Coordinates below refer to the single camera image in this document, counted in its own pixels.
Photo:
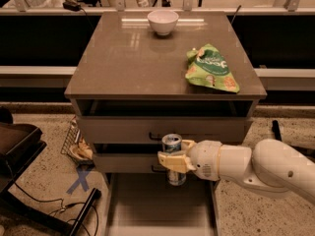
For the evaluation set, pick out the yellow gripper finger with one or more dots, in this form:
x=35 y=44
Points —
x=187 y=144
x=177 y=161

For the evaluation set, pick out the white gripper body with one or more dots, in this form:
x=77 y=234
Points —
x=205 y=158

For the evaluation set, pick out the red bull can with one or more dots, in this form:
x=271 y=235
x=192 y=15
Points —
x=172 y=143

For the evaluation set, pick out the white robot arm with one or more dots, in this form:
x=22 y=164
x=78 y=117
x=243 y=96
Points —
x=271 y=168

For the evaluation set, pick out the open bottom drawer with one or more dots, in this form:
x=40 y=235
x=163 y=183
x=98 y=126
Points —
x=142 y=204

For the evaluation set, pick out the grey drawer cabinet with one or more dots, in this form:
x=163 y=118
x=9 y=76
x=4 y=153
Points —
x=126 y=60

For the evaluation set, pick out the green chip bag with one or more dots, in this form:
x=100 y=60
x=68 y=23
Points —
x=208 y=68

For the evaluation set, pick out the blue tape cross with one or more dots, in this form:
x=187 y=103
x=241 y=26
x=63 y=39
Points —
x=82 y=171

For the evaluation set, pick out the black stand leg right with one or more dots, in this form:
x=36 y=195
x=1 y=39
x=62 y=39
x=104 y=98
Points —
x=278 y=136

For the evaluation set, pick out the white ceramic bowl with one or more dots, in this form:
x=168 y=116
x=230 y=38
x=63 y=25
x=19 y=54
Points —
x=163 y=22

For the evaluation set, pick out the black power adapter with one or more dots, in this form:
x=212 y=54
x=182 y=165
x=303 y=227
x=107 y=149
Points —
x=68 y=5

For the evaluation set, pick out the top drawer with handle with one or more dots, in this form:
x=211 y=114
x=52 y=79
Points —
x=147 y=121

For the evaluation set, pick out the drawer with handle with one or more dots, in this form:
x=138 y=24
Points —
x=147 y=121
x=128 y=159

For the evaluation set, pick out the middle drawer with handle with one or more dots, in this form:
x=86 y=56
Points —
x=128 y=159

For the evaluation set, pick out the wire basket with items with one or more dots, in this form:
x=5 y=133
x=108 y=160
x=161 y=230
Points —
x=75 y=145

